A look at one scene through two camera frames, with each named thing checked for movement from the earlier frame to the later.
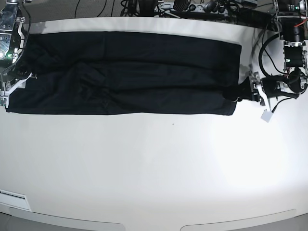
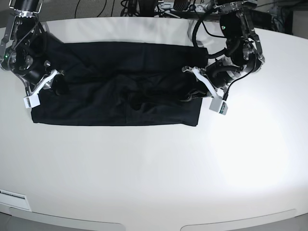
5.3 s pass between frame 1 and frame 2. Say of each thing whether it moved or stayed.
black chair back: stayed
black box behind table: stayed
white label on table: stayed
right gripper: moved
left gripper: moved
